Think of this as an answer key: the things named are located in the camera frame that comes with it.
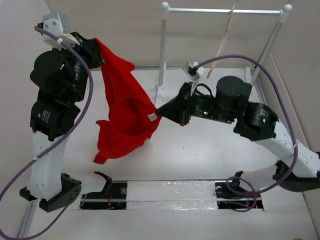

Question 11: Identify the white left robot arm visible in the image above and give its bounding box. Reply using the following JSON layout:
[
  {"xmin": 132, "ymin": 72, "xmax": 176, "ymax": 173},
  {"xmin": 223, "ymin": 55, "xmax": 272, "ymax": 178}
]
[{"xmin": 19, "ymin": 32, "xmax": 103, "ymax": 213}]

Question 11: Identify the white clothes rack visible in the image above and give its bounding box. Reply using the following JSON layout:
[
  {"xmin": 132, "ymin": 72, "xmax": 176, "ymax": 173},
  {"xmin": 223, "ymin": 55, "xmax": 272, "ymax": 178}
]
[{"xmin": 154, "ymin": 1, "xmax": 293, "ymax": 106}]

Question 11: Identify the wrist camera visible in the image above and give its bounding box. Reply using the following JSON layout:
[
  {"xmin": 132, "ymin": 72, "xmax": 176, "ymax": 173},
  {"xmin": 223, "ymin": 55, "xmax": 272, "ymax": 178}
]
[
  {"xmin": 182, "ymin": 60, "xmax": 205, "ymax": 81},
  {"xmin": 42, "ymin": 12, "xmax": 70, "ymax": 49}
]

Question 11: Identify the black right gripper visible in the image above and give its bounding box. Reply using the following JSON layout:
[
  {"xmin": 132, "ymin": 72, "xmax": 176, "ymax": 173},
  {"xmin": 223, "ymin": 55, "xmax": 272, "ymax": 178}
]
[{"xmin": 155, "ymin": 81, "xmax": 233, "ymax": 126}]

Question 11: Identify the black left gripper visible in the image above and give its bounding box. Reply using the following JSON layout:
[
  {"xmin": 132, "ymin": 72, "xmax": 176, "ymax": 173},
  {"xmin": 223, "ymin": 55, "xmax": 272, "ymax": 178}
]
[{"xmin": 61, "ymin": 30, "xmax": 108, "ymax": 99}]

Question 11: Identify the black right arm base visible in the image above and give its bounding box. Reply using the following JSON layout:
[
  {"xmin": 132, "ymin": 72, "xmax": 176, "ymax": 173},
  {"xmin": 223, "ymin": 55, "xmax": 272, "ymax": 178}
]
[{"xmin": 213, "ymin": 180, "xmax": 264, "ymax": 212}]

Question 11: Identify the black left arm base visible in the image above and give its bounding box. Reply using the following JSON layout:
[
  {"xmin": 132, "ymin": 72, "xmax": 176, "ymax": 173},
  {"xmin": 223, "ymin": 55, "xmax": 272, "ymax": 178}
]
[{"xmin": 79, "ymin": 171, "xmax": 128, "ymax": 210}]

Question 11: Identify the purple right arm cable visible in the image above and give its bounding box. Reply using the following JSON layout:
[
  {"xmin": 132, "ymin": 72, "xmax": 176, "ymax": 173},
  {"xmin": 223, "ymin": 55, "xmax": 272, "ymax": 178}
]
[{"xmin": 194, "ymin": 54, "xmax": 300, "ymax": 213}]

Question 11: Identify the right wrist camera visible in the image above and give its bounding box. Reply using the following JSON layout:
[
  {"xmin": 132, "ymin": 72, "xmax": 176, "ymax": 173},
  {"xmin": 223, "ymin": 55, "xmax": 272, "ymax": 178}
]
[{"xmin": 182, "ymin": 60, "xmax": 205, "ymax": 81}]

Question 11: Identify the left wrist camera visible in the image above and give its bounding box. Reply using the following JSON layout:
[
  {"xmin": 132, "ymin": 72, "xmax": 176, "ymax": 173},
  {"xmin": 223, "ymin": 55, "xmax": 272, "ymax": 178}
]
[{"xmin": 42, "ymin": 12, "xmax": 70, "ymax": 49}]

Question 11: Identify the red t shirt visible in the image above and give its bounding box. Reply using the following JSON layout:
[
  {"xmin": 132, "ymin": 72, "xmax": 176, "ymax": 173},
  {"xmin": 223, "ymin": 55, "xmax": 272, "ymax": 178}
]
[{"xmin": 93, "ymin": 41, "xmax": 161, "ymax": 165}]

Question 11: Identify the beige wooden hanger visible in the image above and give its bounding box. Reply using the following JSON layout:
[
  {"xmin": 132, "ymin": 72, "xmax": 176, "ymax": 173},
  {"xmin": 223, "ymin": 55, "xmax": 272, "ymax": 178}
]
[{"xmin": 206, "ymin": 4, "xmax": 236, "ymax": 79}]

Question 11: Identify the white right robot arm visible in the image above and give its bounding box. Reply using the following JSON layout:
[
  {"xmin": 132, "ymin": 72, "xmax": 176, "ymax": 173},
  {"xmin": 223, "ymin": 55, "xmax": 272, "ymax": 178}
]
[{"xmin": 156, "ymin": 76, "xmax": 320, "ymax": 197}]

